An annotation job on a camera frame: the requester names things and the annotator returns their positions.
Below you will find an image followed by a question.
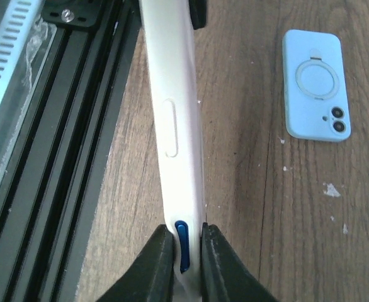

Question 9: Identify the phone with black screen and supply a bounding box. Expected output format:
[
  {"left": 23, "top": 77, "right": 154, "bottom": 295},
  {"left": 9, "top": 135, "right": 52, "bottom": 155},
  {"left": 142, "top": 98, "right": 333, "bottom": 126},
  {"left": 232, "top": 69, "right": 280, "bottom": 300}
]
[{"left": 175, "top": 220, "right": 190, "bottom": 273}]

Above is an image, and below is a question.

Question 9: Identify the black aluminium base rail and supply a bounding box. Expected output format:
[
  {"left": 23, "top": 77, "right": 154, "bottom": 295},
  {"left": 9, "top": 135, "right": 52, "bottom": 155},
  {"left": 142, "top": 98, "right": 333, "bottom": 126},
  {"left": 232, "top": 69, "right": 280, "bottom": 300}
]
[{"left": 0, "top": 1, "right": 140, "bottom": 301}]

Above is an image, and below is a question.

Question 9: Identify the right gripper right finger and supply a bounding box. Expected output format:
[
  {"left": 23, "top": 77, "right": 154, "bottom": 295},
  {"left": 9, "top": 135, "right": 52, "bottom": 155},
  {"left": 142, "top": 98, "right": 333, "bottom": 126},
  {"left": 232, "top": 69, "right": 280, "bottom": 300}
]
[{"left": 201, "top": 223, "right": 277, "bottom": 302}]

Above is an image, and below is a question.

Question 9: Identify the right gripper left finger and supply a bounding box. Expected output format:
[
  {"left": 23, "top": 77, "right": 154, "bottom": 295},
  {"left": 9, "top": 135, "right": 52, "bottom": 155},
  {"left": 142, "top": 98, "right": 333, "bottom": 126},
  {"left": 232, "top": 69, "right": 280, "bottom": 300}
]
[{"left": 98, "top": 225, "right": 174, "bottom": 302}]

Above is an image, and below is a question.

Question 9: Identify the light blue cable duct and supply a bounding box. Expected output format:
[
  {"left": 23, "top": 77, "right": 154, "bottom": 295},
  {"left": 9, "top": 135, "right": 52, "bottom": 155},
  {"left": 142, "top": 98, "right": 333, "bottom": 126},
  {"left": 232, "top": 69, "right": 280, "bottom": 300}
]
[{"left": 0, "top": 1, "right": 43, "bottom": 131}]

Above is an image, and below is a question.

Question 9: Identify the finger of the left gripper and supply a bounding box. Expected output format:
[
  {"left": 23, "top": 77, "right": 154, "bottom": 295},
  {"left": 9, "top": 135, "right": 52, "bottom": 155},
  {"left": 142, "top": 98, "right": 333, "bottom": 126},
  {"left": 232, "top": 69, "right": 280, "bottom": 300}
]
[{"left": 189, "top": 0, "right": 207, "bottom": 30}]

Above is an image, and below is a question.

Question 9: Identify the light blue phone case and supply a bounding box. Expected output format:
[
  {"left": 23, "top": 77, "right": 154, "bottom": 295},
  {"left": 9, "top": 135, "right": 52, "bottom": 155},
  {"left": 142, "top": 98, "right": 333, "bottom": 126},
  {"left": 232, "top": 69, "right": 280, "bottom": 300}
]
[{"left": 282, "top": 29, "right": 351, "bottom": 142}]

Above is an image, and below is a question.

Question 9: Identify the beige phone case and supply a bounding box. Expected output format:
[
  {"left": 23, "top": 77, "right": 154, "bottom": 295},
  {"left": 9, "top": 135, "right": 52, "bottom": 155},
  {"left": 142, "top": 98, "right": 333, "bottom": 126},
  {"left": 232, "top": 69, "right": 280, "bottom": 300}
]
[{"left": 140, "top": 1, "right": 205, "bottom": 301}]

